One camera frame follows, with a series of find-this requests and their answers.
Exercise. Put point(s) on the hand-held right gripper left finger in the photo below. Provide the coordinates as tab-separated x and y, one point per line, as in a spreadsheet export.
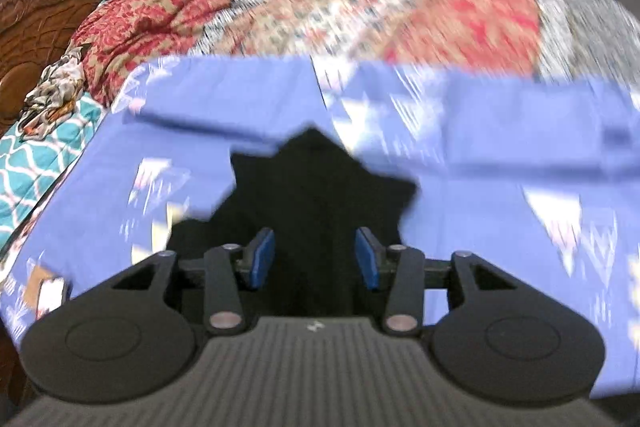
262	259

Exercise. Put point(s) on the red patterned blanket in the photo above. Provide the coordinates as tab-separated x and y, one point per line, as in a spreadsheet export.
280	22

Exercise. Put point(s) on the blue printed bedsheet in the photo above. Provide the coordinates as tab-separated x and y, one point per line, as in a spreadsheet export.
475	132

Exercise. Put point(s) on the black pants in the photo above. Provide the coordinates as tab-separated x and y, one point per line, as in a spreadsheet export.
310	207

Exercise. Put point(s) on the crumpled grey orange scarf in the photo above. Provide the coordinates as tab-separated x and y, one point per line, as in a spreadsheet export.
52	92

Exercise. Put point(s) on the teal lattice quilt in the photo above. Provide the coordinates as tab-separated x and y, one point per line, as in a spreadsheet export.
30	172

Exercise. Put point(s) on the grey patterned cloth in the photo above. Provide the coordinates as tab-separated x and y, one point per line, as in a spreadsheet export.
585	22

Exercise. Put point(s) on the carved wooden headboard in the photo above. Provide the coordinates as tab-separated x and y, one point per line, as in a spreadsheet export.
35	22

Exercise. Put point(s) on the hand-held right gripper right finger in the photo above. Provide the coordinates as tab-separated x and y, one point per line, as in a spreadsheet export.
367	259

